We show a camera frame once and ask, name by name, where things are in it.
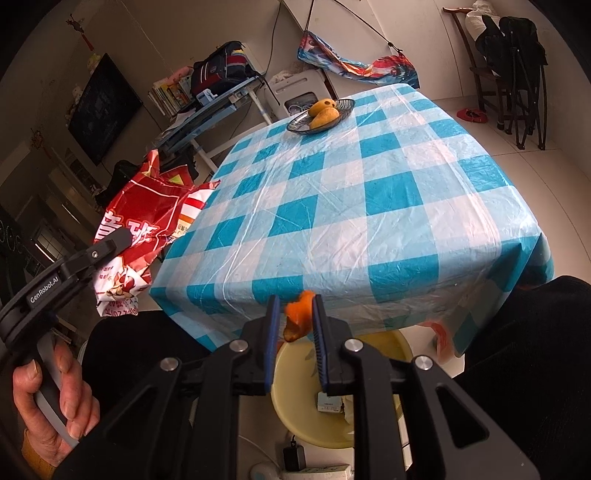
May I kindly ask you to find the row of books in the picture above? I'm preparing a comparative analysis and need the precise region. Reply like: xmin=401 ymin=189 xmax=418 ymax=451
xmin=147 ymin=75 xmax=191 ymax=118

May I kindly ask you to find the blue study desk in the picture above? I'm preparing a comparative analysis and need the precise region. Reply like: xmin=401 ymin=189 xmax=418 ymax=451
xmin=154 ymin=75 xmax=273 ymax=174

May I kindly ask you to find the black folding chair right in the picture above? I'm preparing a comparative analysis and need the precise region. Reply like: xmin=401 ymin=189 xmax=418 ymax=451
xmin=495 ymin=65 xmax=548 ymax=151

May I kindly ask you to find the black jacket on chair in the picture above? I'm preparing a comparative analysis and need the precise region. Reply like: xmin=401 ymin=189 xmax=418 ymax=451
xmin=476 ymin=15 xmax=547 ymax=80

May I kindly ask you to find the colourful hanging tote bag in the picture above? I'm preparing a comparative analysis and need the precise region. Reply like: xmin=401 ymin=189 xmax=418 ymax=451
xmin=297 ymin=30 xmax=420 ymax=89

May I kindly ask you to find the dark glass fruit plate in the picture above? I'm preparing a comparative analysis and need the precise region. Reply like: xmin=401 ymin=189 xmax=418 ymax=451
xmin=287 ymin=98 xmax=356 ymax=135

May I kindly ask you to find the black folding chair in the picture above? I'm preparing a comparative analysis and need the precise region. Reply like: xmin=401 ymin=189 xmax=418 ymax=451
xmin=495 ymin=65 xmax=548 ymax=151
xmin=94 ymin=160 xmax=140 ymax=209

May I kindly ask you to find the small carton in basin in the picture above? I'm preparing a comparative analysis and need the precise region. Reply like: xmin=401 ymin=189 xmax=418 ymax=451
xmin=317 ymin=392 xmax=344 ymax=414

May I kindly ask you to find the red snack bag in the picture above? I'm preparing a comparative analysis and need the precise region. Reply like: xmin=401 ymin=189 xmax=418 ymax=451
xmin=93 ymin=150 xmax=221 ymax=317

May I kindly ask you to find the yellow mango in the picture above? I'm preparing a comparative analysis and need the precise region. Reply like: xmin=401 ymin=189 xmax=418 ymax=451
xmin=308 ymin=98 xmax=335 ymax=117
xmin=310 ymin=107 xmax=341 ymax=130

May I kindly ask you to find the black power adapter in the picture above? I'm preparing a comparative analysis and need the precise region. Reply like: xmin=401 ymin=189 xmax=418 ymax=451
xmin=283 ymin=440 xmax=307 ymax=472

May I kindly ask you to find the wall mounted black television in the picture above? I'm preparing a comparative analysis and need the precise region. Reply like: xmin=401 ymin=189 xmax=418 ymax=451
xmin=68 ymin=54 xmax=143 ymax=165

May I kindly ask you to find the blue white checkered tablecloth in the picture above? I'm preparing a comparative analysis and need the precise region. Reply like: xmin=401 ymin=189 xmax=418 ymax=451
xmin=150 ymin=84 xmax=554 ymax=354

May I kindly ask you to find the orange peel piece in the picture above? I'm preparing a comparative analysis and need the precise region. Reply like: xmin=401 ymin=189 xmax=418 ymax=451
xmin=283 ymin=290 xmax=315 ymax=343

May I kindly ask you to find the dark striped backpack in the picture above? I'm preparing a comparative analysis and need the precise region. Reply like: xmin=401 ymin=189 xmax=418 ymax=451
xmin=190 ymin=41 xmax=259 ymax=98

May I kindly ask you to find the red object on floor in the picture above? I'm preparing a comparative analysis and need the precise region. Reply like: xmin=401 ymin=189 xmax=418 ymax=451
xmin=456 ymin=108 xmax=488 ymax=124

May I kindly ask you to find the white cabinet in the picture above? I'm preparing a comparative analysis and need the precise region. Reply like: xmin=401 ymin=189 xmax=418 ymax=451
xmin=283 ymin=0 xmax=476 ymax=100

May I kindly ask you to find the yellow plastic basin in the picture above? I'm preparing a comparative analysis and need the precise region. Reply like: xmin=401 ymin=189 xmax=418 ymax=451
xmin=269 ymin=329 xmax=415 ymax=451

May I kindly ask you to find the white sack on chair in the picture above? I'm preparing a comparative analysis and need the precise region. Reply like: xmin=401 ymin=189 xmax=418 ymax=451
xmin=465 ymin=0 xmax=500 ymax=40

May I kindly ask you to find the wooden chair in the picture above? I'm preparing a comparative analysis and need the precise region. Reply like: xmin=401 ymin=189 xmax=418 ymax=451
xmin=442 ymin=7 xmax=506 ymax=130

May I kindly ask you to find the white plastic stool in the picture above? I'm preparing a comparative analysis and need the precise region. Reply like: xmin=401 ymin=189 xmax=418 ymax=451
xmin=266 ymin=69 xmax=332 ymax=119

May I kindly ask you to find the person's left hand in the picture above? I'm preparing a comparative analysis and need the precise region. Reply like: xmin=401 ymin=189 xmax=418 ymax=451
xmin=13 ymin=339 xmax=100 ymax=472

